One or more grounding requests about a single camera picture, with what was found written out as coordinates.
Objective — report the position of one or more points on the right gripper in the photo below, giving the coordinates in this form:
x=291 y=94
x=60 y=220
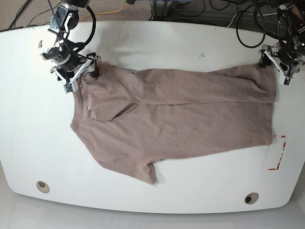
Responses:
x=92 y=69

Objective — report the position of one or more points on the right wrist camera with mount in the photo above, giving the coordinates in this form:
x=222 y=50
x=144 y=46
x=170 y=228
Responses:
x=70 y=79

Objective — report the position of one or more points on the left table cable grommet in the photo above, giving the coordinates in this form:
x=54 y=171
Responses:
x=42 y=187

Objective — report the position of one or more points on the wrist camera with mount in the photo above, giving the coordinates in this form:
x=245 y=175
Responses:
x=70 y=79
x=285 y=60

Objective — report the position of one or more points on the right table cable grommet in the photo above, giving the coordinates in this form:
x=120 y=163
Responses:
x=251 y=198

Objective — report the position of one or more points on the table cable grommet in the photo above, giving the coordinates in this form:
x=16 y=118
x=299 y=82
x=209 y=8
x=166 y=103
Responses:
x=251 y=198
x=42 y=187

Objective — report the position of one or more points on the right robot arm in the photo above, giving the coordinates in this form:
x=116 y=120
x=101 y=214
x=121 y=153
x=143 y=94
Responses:
x=65 y=53

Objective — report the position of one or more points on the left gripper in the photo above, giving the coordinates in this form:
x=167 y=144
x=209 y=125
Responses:
x=264 y=61

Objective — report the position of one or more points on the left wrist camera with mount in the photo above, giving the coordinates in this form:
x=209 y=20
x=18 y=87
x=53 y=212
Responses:
x=285 y=60

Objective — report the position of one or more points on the red tape rectangle marking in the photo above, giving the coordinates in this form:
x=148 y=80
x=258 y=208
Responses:
x=275 y=152

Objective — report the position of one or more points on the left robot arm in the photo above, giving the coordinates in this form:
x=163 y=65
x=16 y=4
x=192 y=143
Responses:
x=291 y=17

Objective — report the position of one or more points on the mauve t-shirt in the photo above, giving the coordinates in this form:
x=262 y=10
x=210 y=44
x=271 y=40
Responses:
x=128 y=121

